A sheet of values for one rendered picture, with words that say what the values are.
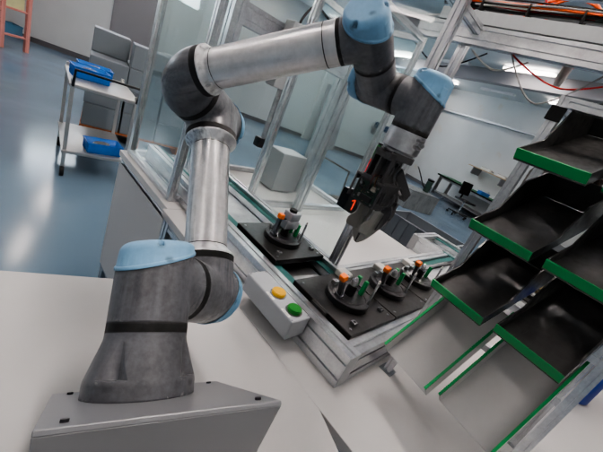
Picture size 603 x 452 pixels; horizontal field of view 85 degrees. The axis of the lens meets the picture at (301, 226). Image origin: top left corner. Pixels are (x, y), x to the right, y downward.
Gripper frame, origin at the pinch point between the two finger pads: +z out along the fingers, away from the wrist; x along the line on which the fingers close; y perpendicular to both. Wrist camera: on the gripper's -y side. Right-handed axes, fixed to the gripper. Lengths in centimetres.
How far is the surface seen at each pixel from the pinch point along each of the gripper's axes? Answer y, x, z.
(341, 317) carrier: -10.7, 0.6, 26.2
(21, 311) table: 54, -32, 37
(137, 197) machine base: 4, -110, 48
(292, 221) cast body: -19.1, -36.8, 17.3
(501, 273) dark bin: -28.6, 23.3, -3.5
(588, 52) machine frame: -122, -11, -83
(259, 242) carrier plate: -8.4, -37.4, 26.3
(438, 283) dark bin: -12.1, 16.5, 2.4
